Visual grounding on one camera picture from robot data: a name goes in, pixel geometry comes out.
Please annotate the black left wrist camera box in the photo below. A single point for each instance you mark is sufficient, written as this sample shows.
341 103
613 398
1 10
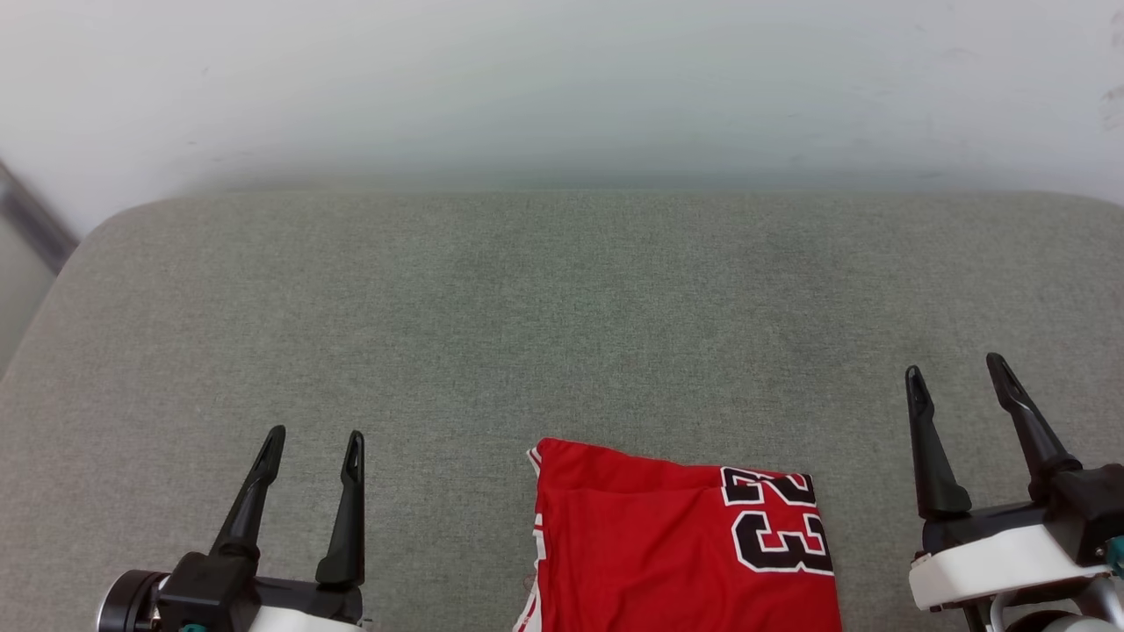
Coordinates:
211 592

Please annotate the teal right camera connector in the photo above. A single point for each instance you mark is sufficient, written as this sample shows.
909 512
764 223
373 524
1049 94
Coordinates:
1117 557

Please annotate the dark grey wall trim strip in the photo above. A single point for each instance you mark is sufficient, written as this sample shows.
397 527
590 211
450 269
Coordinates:
35 224

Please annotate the red and white basketball jersey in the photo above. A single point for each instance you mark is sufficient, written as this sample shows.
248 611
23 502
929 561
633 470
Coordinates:
650 562

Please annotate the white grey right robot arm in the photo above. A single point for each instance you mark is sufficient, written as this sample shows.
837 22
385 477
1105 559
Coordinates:
1080 619

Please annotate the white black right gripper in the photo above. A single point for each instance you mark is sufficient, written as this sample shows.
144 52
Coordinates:
992 562

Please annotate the grey fabric sofa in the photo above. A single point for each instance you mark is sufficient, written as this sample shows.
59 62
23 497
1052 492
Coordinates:
527 307

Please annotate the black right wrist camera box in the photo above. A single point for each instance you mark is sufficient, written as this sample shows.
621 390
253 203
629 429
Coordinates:
1089 509

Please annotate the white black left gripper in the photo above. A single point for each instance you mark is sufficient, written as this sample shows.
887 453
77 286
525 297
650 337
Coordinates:
307 610

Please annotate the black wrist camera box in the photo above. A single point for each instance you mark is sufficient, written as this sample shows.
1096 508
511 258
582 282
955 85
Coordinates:
211 592
1089 509

